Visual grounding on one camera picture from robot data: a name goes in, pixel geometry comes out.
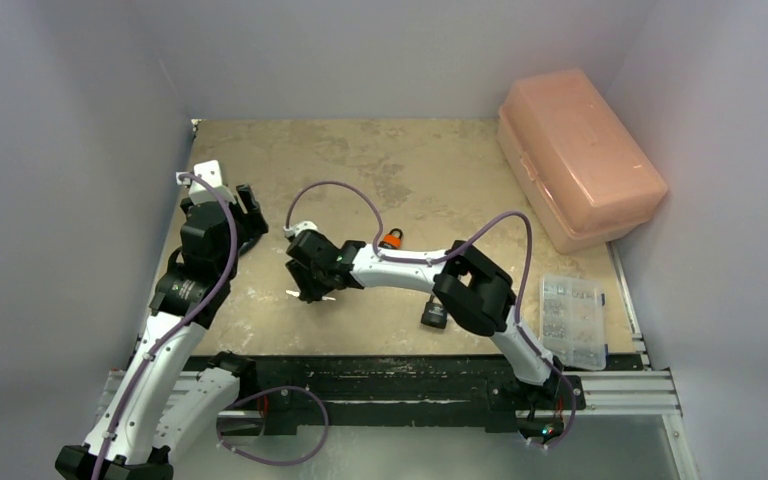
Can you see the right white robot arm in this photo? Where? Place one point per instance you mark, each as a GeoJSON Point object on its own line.
{"type": "Point", "coordinates": [475, 292]}

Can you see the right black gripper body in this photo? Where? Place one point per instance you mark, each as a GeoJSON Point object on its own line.
{"type": "Point", "coordinates": [301, 275]}

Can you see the clear screw organizer box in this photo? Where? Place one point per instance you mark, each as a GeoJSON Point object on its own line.
{"type": "Point", "coordinates": [572, 323]}

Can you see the orange black padlock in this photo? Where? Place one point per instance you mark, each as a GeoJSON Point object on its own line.
{"type": "Point", "coordinates": [392, 240]}

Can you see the blue handled pliers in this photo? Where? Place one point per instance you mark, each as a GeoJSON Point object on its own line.
{"type": "Point", "coordinates": [245, 243]}

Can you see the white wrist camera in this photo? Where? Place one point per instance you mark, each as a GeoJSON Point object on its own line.
{"type": "Point", "coordinates": [291, 231]}
{"type": "Point", "coordinates": [210, 172]}

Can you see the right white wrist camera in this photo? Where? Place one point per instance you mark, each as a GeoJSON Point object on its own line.
{"type": "Point", "coordinates": [291, 231]}

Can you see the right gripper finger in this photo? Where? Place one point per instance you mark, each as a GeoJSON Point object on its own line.
{"type": "Point", "coordinates": [298, 274]}
{"type": "Point", "coordinates": [318, 289]}

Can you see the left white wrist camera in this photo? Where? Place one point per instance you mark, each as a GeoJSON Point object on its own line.
{"type": "Point", "coordinates": [210, 172]}

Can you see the black head key pair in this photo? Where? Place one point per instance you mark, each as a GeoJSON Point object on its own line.
{"type": "Point", "coordinates": [307, 297]}

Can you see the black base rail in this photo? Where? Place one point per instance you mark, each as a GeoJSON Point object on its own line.
{"type": "Point", "coordinates": [452, 391]}

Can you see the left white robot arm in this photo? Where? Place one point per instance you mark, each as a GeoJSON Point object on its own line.
{"type": "Point", "coordinates": [139, 436]}

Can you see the pink plastic storage box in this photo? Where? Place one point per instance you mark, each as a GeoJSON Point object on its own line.
{"type": "Point", "coordinates": [584, 175]}

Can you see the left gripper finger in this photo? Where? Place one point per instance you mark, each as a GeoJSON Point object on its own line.
{"type": "Point", "coordinates": [247, 199]}
{"type": "Point", "coordinates": [256, 224]}

